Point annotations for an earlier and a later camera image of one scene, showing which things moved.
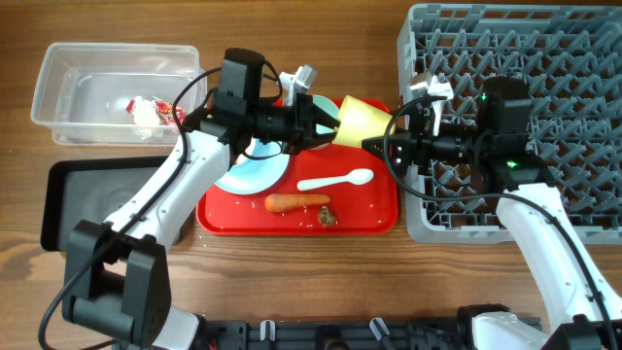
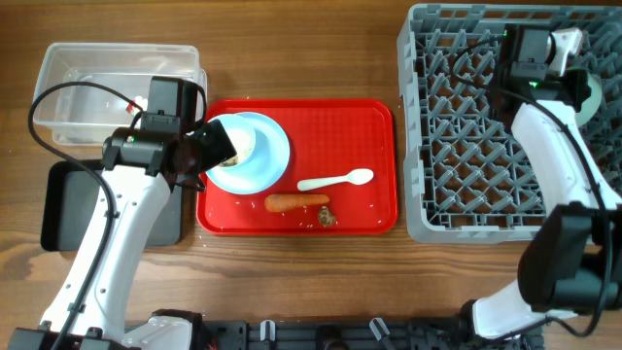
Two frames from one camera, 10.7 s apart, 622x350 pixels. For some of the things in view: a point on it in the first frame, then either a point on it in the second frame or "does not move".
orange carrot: [277, 202] does not move
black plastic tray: [90, 190] does not move
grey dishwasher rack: [570, 57] does not move
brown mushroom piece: [325, 217] does not move
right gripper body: [423, 143] → [572, 83]
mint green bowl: [328, 106] → [592, 105]
